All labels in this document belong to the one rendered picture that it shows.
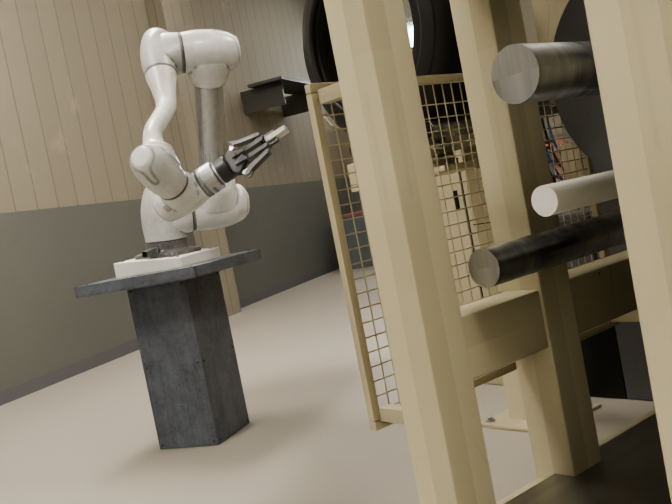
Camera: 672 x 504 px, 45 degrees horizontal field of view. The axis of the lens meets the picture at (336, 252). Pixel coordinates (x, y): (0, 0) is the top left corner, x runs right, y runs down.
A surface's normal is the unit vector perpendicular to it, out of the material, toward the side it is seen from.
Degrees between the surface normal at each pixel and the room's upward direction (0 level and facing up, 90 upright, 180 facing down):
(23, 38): 90
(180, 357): 90
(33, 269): 90
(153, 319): 90
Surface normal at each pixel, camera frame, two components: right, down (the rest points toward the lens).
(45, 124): 0.92, -0.16
